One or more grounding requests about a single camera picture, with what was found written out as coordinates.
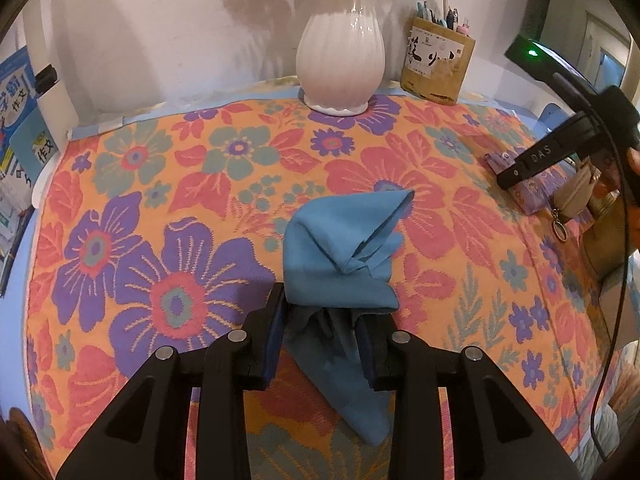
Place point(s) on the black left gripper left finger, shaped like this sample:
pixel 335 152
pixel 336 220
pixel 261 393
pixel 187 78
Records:
pixel 141 434

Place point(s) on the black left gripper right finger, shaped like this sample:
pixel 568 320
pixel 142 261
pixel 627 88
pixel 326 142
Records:
pixel 496 434

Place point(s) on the blue cloth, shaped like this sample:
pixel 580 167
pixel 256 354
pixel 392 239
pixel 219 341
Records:
pixel 337 264

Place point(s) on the person's right hand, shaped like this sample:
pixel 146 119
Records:
pixel 633 215

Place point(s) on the tan small handbag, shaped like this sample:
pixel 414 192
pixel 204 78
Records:
pixel 570 201

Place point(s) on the purple tissue packet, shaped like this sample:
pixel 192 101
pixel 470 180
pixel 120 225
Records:
pixel 534 194

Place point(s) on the floral orange tablecloth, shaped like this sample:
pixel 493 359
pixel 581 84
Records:
pixel 168 232

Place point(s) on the brown pen holder box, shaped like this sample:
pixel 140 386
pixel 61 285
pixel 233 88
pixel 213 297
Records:
pixel 437 58

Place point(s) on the white ceramic vase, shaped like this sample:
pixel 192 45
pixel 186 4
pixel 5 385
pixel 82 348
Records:
pixel 340 59

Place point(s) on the stack of books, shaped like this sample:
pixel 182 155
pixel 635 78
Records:
pixel 26 147

